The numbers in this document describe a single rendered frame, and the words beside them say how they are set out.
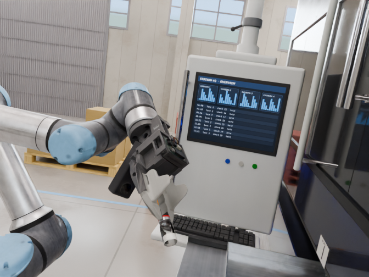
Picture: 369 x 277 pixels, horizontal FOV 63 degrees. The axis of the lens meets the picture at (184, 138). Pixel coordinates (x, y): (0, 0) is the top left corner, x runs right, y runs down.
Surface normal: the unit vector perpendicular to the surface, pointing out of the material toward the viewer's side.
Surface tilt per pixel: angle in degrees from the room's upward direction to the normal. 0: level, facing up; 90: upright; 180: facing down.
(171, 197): 58
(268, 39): 90
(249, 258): 0
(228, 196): 90
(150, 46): 90
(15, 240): 8
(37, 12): 90
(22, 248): 8
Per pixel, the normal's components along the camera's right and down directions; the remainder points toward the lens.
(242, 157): -0.23, 0.17
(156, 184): -0.62, -0.46
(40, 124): -0.03, -0.53
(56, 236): 0.86, -0.40
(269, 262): 0.14, -0.97
